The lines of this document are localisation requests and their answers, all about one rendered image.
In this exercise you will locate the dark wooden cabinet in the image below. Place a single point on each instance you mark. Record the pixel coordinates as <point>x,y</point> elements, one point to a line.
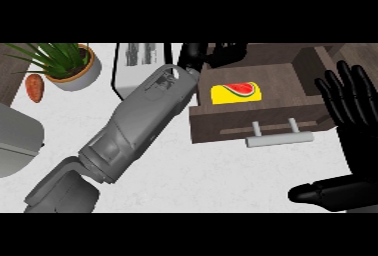
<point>325,63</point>

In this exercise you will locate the dark wooden board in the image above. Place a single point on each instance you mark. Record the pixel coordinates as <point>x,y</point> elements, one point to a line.
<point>11,73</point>

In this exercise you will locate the grey rounded appliance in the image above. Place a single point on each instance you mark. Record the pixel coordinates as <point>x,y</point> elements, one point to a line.
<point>17,140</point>

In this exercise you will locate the green potted plant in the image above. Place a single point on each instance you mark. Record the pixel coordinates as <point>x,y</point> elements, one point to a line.
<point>64,65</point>

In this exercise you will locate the dark wooden open drawer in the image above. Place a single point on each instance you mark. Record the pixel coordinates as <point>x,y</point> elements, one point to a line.
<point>256,100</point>

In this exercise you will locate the pale grey toaster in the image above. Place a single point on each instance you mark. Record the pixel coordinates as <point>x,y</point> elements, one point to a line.
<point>142,65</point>

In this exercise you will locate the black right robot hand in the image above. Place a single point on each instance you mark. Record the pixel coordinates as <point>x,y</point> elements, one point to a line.
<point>352,140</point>

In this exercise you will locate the orange brown sweet potato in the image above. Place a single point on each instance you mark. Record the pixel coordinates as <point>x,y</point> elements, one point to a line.
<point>34,87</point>

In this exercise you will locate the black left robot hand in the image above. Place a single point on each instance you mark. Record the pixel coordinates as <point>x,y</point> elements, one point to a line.
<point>195,55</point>

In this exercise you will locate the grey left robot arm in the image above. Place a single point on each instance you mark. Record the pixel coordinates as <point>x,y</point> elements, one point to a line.
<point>133,130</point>

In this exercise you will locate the yellow watermelon print box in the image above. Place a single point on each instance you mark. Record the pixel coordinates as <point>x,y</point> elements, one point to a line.
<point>237,93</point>

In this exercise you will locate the dark wooden drawer front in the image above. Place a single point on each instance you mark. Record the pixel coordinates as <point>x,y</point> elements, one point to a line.
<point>256,125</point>

